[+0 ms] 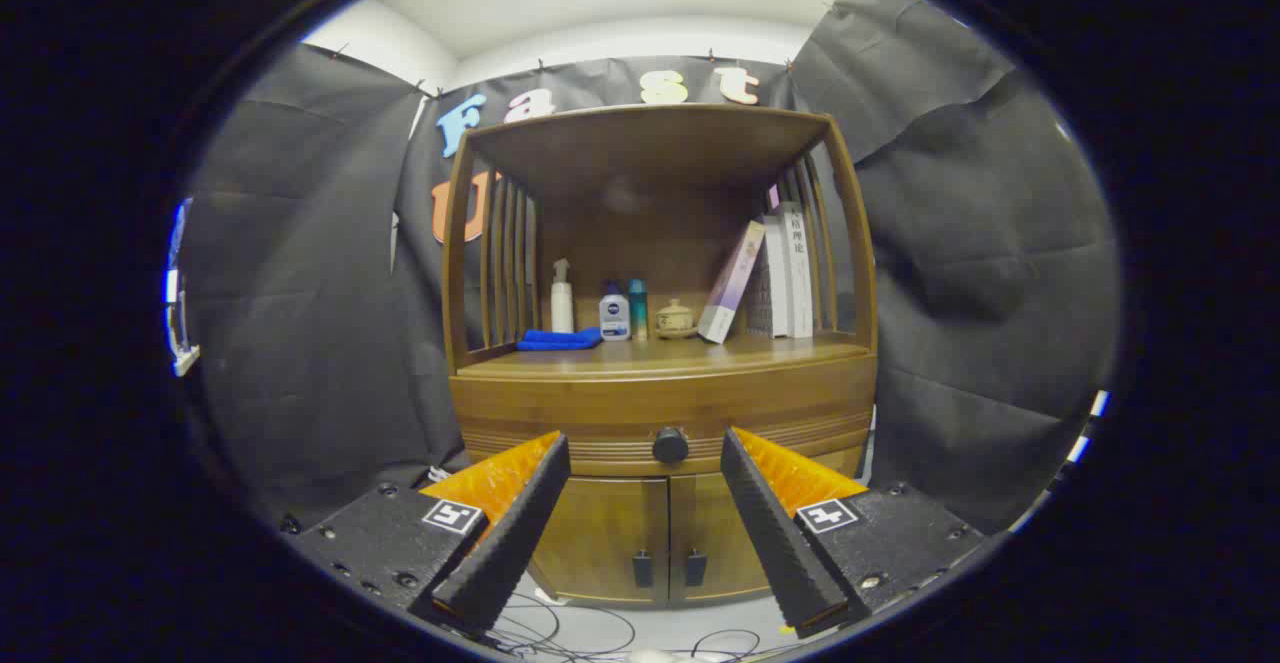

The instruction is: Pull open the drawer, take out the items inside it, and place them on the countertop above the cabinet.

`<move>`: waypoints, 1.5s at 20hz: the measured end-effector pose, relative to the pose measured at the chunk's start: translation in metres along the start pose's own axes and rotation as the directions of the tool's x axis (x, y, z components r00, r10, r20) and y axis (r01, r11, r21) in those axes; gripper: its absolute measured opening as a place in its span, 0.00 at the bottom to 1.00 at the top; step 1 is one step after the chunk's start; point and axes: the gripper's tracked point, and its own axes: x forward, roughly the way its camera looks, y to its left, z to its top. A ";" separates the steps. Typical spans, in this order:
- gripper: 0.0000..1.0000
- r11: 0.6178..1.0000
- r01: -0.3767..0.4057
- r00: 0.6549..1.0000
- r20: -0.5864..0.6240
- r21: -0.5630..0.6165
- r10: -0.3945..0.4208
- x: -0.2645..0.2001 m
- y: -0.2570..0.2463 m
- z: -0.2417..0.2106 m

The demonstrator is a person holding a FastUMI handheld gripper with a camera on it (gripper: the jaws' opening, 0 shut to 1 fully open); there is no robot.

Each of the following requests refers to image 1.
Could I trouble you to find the white lotion bottle blue cap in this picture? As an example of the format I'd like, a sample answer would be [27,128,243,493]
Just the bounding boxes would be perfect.
[599,281,631,342]

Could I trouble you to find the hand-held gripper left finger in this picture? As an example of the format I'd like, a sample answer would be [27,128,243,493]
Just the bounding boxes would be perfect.
[283,430,572,636]

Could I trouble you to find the wooden drawer with black knob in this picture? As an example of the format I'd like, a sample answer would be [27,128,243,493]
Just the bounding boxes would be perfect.
[450,351,879,478]

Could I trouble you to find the white pump bottle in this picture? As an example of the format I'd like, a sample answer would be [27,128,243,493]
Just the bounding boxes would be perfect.
[550,259,576,335]

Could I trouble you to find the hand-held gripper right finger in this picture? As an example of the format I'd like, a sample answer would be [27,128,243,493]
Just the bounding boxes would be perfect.
[720,427,986,640]

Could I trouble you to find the black floor cables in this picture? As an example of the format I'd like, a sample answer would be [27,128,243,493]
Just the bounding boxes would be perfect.
[488,591,796,663]

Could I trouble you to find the beige lidded ceramic cup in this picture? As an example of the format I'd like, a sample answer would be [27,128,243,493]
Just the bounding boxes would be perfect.
[655,299,698,340]

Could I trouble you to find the wooden cabinet door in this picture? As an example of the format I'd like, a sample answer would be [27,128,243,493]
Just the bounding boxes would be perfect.
[528,475,671,607]
[668,471,793,606]

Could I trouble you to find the dark patterned cover book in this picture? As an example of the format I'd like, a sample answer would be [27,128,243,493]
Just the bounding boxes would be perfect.
[746,251,774,335]

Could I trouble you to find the white book with black lettering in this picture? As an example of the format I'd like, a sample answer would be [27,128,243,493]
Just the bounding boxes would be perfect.
[780,201,815,340]

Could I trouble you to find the folded blue cloth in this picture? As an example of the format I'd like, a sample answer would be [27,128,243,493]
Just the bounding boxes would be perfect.
[516,328,604,352]

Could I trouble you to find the wooden countertop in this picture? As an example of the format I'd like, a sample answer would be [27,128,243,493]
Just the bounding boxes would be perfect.
[455,331,871,380]

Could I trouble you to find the pastel cover leaning book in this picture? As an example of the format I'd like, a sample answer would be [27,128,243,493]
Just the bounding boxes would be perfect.
[697,221,767,345]

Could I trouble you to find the wooden cabinet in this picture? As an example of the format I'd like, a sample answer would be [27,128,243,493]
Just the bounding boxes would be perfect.
[440,103,880,609]

